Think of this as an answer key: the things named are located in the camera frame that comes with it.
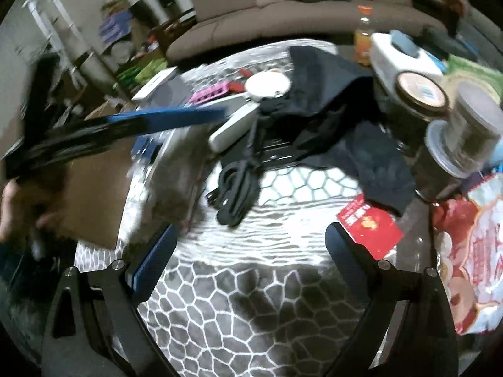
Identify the red flat item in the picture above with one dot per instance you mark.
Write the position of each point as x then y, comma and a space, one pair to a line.
245, 78

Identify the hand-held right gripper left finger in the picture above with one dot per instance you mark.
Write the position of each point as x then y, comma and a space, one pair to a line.
155, 259

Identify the small white carton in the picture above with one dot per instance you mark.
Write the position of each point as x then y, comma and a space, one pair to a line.
155, 82

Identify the red white snack bag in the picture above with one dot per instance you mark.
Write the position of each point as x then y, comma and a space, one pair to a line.
475, 251

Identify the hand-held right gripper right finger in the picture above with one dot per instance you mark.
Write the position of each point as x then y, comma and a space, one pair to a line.
347, 259

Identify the red card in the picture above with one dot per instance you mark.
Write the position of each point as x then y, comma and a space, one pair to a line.
369, 224

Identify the black cloth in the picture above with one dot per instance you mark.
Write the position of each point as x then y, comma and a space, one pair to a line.
334, 98

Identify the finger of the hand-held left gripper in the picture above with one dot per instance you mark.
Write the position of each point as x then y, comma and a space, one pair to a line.
86, 137

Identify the cardboard box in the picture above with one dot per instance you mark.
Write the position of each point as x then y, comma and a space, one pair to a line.
94, 196

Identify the grey lid glass jar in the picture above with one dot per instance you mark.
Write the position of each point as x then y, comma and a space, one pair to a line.
467, 133

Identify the pink comb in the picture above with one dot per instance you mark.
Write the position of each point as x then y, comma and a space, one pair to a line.
210, 92

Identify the white rectangular container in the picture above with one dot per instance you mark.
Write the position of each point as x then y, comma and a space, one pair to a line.
401, 66

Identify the brown sofa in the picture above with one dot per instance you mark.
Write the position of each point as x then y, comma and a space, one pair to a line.
255, 19

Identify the brown lid jar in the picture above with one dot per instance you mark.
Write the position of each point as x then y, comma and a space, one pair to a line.
420, 94

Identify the green packet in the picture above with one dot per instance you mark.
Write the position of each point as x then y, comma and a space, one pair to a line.
475, 72

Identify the orange drink bottle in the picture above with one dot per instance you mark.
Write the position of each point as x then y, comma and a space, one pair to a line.
363, 39

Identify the white power bank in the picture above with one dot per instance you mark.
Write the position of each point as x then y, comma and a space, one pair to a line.
234, 129

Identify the stack of blue tissue packs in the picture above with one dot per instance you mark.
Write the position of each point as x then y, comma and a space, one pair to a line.
116, 27

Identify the green bag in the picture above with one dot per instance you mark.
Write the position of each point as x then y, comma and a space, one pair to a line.
141, 70

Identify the blue box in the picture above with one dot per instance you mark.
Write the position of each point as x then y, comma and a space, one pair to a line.
177, 118

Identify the person's left hand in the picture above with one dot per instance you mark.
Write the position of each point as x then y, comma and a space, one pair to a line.
11, 212

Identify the white round lid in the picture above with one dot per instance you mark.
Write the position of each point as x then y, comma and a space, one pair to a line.
267, 85

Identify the white garment steamer stand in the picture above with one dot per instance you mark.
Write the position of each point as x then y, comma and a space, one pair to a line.
59, 39

